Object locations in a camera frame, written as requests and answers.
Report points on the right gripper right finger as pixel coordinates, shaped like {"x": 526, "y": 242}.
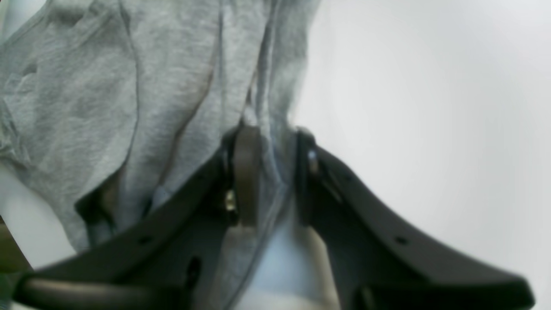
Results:
{"x": 378, "y": 260}

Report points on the light grey printed T-shirt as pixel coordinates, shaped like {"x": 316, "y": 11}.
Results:
{"x": 109, "y": 106}

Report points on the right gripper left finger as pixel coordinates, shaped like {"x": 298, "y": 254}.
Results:
{"x": 168, "y": 260}

